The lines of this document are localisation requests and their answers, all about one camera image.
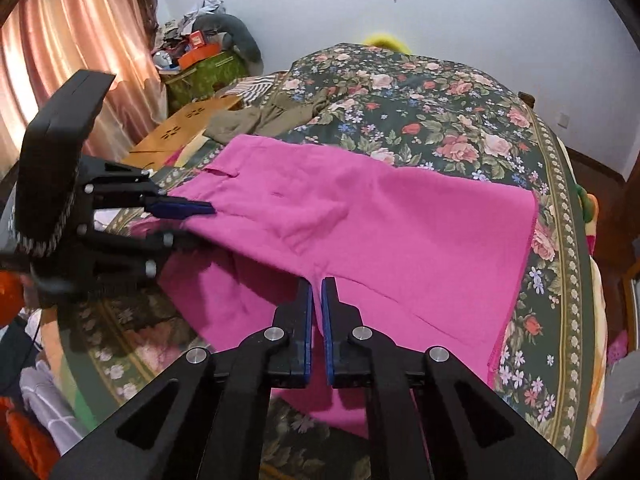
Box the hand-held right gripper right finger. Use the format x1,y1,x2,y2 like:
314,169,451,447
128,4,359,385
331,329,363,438
321,276,573,480

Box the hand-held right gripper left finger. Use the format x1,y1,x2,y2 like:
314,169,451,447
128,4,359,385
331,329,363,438
48,277,315,480

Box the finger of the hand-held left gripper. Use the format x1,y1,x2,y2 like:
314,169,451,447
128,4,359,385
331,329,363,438
85,160,217,221
75,227,201,293

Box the pink pants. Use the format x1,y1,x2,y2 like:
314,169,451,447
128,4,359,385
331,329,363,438
131,133,540,438

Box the wooden lap table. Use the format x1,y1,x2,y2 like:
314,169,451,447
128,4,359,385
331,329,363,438
121,95,241,171

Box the peach curtain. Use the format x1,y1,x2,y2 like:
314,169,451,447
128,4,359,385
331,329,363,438
0,0,168,181

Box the olive green garment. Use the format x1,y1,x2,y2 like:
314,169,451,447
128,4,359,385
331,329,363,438
205,87,331,143

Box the green cloth-covered cabinet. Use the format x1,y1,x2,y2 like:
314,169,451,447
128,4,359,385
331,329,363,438
159,49,251,116

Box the striped cloth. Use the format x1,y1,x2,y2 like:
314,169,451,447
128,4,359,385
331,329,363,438
227,74,290,106

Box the orange box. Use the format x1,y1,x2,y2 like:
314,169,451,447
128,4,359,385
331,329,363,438
177,42,222,72

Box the pile of clothes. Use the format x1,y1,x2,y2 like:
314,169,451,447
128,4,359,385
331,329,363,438
152,0,228,68

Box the floral bedspread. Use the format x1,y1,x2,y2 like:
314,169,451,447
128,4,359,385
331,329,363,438
59,43,601,480

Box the red cloth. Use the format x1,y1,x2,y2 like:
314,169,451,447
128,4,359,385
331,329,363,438
0,395,61,476

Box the yellow plush toy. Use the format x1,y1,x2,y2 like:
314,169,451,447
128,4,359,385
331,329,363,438
361,33,411,54

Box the orange floral blanket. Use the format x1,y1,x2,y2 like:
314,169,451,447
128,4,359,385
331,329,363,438
575,182,613,471

